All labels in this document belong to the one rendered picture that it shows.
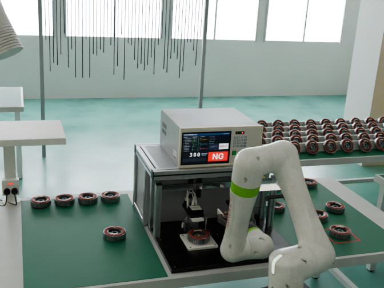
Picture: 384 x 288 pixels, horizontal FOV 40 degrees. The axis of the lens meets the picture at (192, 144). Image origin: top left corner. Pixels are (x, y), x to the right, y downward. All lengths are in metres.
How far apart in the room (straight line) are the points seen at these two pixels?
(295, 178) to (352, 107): 4.61
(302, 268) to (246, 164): 0.42
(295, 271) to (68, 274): 1.00
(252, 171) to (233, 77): 7.53
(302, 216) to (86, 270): 0.99
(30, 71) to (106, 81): 1.20
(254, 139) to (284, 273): 0.93
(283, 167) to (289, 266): 0.38
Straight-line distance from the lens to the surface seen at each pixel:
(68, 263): 2.53
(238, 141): 2.69
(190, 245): 2.62
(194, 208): 2.66
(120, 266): 2.50
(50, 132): 2.85
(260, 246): 2.29
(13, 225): 2.92
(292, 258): 2.00
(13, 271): 2.52
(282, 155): 2.08
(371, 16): 6.47
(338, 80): 10.50
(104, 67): 8.86
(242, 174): 2.01
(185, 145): 2.60
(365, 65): 6.49
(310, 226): 2.10
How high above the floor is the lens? 2.03
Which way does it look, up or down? 18 degrees down
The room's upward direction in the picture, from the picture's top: 3 degrees clockwise
